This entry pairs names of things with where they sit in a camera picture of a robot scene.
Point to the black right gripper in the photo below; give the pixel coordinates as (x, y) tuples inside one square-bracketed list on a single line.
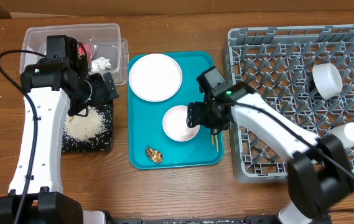
[(195, 117)]

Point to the gold crumpled wrapper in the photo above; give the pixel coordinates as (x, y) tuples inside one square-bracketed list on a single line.
[(154, 155)]

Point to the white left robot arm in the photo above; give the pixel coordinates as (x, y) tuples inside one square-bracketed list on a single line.
[(55, 87)]

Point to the teal plastic tray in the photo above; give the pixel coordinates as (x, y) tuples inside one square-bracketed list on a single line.
[(145, 122)]

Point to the wooden chopstick right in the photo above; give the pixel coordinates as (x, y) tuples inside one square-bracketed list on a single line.
[(216, 142)]

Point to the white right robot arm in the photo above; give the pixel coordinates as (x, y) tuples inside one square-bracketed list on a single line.
[(319, 175)]

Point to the grey dishwasher rack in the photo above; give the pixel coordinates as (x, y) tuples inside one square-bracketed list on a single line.
[(278, 63)]

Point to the clear plastic bin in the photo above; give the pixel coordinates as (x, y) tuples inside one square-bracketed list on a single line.
[(107, 37)]

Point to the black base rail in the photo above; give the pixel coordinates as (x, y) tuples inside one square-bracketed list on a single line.
[(251, 219)]

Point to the white round plate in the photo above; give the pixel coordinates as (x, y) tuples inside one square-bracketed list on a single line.
[(155, 77)]

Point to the grey-green bowl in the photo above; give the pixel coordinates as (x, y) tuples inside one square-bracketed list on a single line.
[(345, 133)]

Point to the pink bowl with rice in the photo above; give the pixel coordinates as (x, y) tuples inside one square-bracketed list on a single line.
[(174, 124)]

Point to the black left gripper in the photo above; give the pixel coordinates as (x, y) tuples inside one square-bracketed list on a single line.
[(102, 93)]

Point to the white tissue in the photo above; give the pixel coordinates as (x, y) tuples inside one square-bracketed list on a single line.
[(100, 64)]

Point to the spilled rice pile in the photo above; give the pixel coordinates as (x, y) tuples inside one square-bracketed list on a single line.
[(85, 128)]

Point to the black waste tray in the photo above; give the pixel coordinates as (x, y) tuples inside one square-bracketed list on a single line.
[(103, 143)]

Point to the red snack wrapper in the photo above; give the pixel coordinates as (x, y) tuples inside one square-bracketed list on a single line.
[(89, 48)]

